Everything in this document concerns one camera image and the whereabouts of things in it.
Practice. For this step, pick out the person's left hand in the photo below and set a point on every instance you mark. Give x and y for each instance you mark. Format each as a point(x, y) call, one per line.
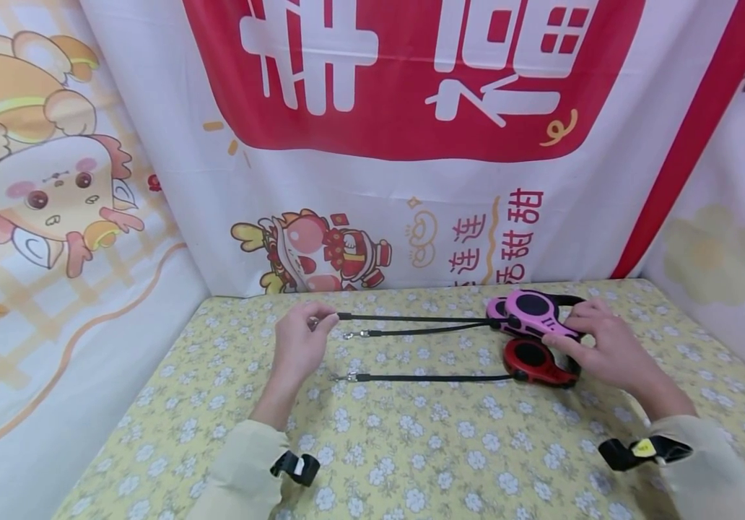
point(298, 347)

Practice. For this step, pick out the person's right hand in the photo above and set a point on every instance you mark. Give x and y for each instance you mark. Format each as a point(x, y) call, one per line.
point(613, 354)

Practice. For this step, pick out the person's right thumb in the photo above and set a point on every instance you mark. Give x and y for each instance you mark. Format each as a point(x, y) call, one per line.
point(564, 346)

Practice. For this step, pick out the person's right fingers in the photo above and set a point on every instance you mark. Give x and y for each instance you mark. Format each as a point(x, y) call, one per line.
point(590, 312)

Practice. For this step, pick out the person's left thumb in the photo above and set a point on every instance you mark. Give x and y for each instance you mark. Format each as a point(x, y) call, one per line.
point(325, 329)

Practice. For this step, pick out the person's left index finger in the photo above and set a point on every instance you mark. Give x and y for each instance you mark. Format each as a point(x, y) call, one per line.
point(317, 309)

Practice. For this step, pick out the pink retractable leash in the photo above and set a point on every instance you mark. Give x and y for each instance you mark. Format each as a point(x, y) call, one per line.
point(517, 318)

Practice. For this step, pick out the person's left forearm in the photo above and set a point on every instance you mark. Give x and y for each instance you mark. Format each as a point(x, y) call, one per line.
point(259, 448)

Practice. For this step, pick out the person's right forearm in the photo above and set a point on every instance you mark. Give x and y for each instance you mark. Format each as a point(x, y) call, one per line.
point(697, 462)

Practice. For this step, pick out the red retractable leash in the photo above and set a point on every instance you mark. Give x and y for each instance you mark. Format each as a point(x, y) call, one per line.
point(520, 373)

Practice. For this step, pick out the black wrist band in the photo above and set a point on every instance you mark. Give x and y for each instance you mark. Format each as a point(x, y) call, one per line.
point(298, 467)
point(639, 451)

